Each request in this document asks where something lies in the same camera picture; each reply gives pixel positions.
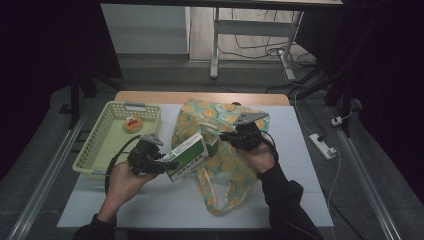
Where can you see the small white adapter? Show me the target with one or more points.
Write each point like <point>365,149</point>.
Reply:
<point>336,121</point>

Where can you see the metal floor rail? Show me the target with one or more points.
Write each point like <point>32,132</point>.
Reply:
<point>370,190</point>
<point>46,173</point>

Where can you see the fruit print tote bag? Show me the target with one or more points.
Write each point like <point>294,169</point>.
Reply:
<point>230,166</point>

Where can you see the green and white box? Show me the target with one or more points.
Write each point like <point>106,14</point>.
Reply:
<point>186,158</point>

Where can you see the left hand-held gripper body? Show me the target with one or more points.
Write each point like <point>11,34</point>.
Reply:
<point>145,156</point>

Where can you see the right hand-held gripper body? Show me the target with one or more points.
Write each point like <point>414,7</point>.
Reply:
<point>248,133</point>

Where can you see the person's right hand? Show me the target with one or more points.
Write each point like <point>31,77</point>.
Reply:
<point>260,160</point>

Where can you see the person's left hand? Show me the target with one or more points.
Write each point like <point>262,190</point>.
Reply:
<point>125,186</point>

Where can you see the wooden table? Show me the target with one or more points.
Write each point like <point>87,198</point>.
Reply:
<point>160,97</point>

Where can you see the dark curtain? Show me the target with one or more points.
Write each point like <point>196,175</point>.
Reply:
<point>50,40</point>
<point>383,66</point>

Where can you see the white desk frame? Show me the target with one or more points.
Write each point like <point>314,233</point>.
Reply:
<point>253,28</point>

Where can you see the white panel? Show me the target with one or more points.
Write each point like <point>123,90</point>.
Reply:
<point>143,28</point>

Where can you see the cream plastic basket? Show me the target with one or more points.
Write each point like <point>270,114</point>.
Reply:
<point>106,146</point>

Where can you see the white power strip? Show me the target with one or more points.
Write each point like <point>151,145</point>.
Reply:
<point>322,146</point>

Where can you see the small round orange container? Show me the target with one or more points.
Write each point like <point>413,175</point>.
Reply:
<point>133,124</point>

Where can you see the black metal stand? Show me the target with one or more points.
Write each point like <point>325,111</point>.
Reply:
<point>74,100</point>

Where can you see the white table mat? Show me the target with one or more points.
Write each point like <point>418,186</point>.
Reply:
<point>166,203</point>

